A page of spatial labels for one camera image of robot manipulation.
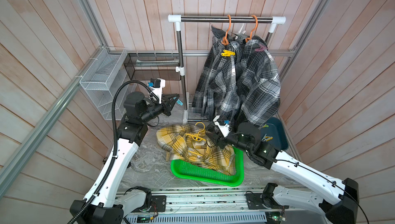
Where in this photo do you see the grey plaid shirt left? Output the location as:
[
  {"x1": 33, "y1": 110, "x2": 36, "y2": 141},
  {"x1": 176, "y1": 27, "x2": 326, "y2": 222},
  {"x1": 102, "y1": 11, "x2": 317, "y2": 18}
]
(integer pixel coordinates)
[{"x1": 191, "y1": 26, "x2": 242, "y2": 121}]

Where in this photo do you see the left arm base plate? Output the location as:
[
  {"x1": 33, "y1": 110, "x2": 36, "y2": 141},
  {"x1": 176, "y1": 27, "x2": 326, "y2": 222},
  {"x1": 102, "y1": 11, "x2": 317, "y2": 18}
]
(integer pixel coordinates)
[{"x1": 133, "y1": 195, "x2": 167, "y2": 213}]

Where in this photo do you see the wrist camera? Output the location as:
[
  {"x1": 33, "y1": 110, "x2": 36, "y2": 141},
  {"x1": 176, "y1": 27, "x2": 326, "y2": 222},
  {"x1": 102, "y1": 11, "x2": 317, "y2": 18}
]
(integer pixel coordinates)
[
  {"x1": 213, "y1": 116, "x2": 231, "y2": 138},
  {"x1": 148, "y1": 78, "x2": 166, "y2": 104}
]

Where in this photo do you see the grey plaid shirt right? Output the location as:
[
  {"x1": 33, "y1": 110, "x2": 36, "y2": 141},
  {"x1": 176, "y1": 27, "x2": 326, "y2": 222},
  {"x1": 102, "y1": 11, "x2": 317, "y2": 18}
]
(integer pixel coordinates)
[{"x1": 236, "y1": 34, "x2": 281, "y2": 126}]

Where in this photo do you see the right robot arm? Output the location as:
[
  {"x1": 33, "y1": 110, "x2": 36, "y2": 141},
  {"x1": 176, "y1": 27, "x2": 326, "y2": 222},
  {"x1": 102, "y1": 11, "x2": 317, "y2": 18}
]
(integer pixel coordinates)
[{"x1": 206, "y1": 121, "x2": 360, "y2": 224}]

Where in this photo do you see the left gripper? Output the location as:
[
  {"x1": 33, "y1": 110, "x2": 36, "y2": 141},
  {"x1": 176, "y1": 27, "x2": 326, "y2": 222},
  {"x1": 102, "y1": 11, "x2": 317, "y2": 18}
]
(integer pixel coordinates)
[{"x1": 140, "y1": 93, "x2": 180, "y2": 123}]

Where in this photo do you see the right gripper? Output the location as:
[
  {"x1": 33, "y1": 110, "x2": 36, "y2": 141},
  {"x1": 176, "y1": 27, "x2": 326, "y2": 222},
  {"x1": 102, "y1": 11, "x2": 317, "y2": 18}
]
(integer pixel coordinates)
[{"x1": 205, "y1": 131, "x2": 253, "y2": 156}]

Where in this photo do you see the yellow plastic hanger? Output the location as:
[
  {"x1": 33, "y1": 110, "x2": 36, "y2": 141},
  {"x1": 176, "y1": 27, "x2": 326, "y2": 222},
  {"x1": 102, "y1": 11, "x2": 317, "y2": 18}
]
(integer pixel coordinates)
[{"x1": 185, "y1": 122, "x2": 206, "y2": 158}]

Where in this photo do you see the orange hanger left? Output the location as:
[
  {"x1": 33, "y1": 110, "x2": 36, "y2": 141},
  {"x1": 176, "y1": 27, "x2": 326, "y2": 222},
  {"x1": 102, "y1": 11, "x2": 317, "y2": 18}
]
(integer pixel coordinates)
[{"x1": 221, "y1": 14, "x2": 232, "y2": 46}]

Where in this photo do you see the grey plaid shirt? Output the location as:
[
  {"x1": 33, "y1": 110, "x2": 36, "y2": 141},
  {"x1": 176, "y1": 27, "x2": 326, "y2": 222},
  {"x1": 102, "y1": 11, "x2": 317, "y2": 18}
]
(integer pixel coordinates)
[
  {"x1": 191, "y1": 26, "x2": 242, "y2": 121},
  {"x1": 236, "y1": 34, "x2": 281, "y2": 126}
]

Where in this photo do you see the yellow clothespin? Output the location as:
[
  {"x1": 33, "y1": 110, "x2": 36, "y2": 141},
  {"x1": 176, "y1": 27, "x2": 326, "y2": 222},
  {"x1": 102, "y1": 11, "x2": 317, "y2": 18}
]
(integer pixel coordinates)
[{"x1": 221, "y1": 49, "x2": 236, "y2": 57}]

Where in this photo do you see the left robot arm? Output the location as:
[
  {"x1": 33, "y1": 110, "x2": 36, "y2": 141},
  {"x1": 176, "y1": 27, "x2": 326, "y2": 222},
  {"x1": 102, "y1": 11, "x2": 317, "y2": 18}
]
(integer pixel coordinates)
[{"x1": 70, "y1": 91, "x2": 179, "y2": 224}]

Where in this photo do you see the orange hanger right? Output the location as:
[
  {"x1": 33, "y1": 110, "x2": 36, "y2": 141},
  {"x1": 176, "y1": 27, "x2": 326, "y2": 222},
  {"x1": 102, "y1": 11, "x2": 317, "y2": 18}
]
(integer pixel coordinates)
[{"x1": 245, "y1": 15, "x2": 259, "y2": 43}]

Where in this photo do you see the orange hanger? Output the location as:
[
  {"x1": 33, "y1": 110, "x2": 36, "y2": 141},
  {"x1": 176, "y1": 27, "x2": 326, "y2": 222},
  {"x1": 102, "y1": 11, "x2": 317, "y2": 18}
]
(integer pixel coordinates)
[
  {"x1": 221, "y1": 14, "x2": 232, "y2": 46},
  {"x1": 245, "y1": 15, "x2": 259, "y2": 43}
]

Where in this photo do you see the green plastic basket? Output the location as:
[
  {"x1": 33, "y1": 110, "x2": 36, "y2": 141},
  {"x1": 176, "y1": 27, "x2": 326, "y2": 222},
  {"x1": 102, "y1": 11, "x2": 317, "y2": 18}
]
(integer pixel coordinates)
[{"x1": 170, "y1": 148, "x2": 244, "y2": 187}]

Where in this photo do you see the yellow plaid shirt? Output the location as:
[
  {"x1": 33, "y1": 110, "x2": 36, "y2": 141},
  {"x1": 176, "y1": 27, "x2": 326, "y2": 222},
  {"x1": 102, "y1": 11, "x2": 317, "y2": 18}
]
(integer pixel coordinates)
[{"x1": 156, "y1": 124, "x2": 236, "y2": 176}]

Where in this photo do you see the black mesh shelf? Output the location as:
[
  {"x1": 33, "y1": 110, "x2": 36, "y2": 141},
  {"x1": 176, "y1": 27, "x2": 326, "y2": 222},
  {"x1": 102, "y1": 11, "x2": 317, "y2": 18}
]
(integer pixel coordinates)
[{"x1": 123, "y1": 53, "x2": 181, "y2": 81}]

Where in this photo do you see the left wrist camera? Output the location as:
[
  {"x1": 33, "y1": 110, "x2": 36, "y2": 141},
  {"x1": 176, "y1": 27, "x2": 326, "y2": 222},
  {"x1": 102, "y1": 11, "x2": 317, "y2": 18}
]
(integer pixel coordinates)
[{"x1": 148, "y1": 78, "x2": 166, "y2": 104}]

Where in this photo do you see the metal clothes rack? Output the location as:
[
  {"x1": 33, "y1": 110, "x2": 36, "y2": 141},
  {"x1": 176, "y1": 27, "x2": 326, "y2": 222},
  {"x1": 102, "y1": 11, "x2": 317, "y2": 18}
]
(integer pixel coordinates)
[{"x1": 167, "y1": 14, "x2": 287, "y2": 124}]

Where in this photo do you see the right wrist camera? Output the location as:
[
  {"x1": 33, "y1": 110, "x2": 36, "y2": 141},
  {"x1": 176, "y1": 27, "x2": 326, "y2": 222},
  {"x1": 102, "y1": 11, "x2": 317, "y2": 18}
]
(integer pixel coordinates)
[{"x1": 213, "y1": 116, "x2": 231, "y2": 138}]

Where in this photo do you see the pink clothespin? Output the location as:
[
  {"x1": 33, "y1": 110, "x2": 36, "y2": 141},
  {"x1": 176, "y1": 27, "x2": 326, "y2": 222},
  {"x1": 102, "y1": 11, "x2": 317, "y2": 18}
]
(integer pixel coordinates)
[{"x1": 255, "y1": 44, "x2": 268, "y2": 52}]

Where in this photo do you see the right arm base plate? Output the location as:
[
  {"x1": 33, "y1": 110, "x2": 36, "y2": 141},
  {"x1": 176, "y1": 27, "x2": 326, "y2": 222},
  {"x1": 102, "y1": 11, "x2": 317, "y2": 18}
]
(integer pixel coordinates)
[{"x1": 245, "y1": 191, "x2": 287, "y2": 210}]

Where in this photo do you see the white wire shelf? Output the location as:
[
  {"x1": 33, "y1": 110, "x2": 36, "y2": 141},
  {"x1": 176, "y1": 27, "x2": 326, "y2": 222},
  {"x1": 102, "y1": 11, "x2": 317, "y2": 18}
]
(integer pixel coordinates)
[{"x1": 80, "y1": 47, "x2": 130, "y2": 120}]

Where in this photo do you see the aluminium front rail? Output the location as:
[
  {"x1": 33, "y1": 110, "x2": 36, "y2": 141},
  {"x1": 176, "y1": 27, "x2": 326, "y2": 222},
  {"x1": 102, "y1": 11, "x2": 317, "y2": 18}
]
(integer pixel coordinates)
[{"x1": 77, "y1": 186, "x2": 318, "y2": 217}]

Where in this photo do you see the dark teal tray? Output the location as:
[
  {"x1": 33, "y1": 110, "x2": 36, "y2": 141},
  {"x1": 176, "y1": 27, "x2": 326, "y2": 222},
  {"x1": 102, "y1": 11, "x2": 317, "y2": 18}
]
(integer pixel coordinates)
[{"x1": 260, "y1": 117, "x2": 289, "y2": 151}]

